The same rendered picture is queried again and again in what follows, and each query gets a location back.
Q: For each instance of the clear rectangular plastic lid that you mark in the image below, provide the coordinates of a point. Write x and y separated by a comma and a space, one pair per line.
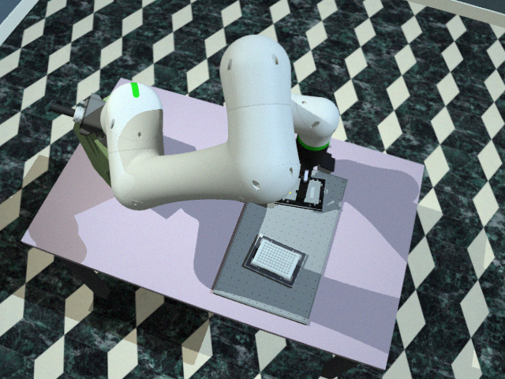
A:
312, 195

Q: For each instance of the black rectangular frame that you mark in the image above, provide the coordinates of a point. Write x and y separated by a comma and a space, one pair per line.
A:
318, 207

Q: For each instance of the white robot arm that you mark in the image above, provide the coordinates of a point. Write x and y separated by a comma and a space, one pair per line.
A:
258, 163

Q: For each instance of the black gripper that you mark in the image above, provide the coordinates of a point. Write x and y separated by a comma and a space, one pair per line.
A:
307, 166

